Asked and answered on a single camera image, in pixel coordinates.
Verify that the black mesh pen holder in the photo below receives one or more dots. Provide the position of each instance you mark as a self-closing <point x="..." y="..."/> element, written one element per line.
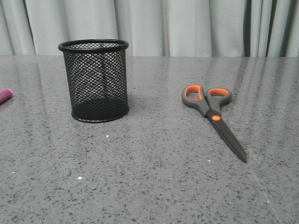
<point x="97" y="80"/>

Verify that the magenta pen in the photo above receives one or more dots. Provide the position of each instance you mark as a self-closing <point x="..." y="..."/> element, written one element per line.
<point x="5" y="95"/>

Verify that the grey orange scissors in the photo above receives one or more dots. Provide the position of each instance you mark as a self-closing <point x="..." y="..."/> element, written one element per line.
<point x="209" y="104"/>

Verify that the grey curtain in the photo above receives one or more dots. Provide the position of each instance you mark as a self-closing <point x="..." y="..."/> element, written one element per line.
<point x="206" y="28"/>

